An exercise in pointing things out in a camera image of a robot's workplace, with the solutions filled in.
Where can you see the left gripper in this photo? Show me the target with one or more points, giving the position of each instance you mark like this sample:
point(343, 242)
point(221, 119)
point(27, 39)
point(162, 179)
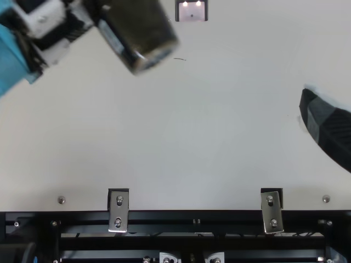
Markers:
point(8, 54)

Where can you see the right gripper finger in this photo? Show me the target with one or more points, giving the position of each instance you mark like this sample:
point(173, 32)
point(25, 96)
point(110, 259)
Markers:
point(331, 131)

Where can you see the small square scanner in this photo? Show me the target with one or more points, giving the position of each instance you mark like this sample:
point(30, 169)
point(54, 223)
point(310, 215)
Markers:
point(191, 11)

